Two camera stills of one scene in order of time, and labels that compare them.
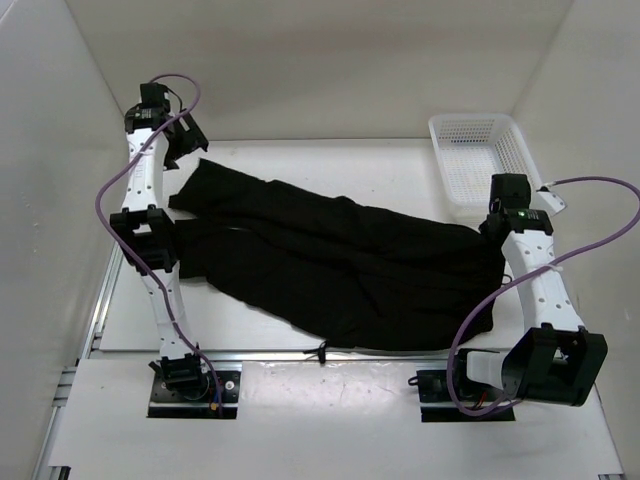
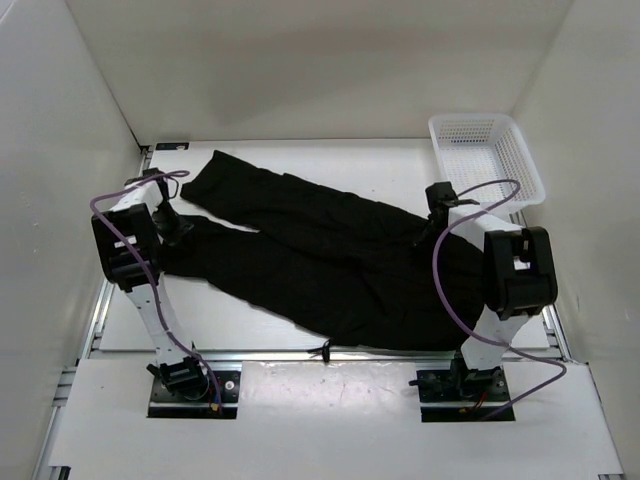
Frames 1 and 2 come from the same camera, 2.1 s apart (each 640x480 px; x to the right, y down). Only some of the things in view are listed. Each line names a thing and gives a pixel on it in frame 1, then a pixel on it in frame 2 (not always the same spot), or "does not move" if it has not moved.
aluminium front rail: x=338 y=355 does not move
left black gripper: x=193 y=140 to x=172 y=238
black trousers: x=335 y=270 does not move
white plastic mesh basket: x=470 y=149 does not move
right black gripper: x=483 y=231 to x=420 y=238
